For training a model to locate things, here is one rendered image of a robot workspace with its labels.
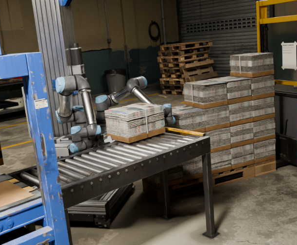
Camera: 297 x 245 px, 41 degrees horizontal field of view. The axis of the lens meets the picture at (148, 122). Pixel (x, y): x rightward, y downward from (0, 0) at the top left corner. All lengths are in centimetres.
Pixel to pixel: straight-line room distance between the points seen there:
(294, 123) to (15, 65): 361
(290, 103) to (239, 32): 688
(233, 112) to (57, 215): 250
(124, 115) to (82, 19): 817
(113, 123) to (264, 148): 195
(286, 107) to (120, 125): 245
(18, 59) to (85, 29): 916
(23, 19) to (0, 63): 838
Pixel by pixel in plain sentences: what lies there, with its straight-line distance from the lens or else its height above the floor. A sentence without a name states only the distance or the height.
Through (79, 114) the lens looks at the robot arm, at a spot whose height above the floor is 98.
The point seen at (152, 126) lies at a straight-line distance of 307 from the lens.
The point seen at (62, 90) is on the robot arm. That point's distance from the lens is 300.
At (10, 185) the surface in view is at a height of 80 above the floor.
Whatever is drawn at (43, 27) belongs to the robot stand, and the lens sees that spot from 361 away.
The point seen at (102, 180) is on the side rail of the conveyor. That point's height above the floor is 77.
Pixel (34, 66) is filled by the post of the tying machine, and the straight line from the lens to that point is 186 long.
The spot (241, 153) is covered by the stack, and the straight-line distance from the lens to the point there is 423.
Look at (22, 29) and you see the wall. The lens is 1012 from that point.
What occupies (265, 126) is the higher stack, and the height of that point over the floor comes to 53.
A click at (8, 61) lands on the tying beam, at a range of 181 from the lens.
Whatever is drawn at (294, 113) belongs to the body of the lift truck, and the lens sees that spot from 479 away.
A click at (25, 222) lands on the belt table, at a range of 214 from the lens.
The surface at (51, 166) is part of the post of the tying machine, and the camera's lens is 194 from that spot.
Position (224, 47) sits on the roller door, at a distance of 1185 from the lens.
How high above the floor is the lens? 158
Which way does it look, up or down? 12 degrees down
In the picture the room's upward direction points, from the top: 5 degrees counter-clockwise
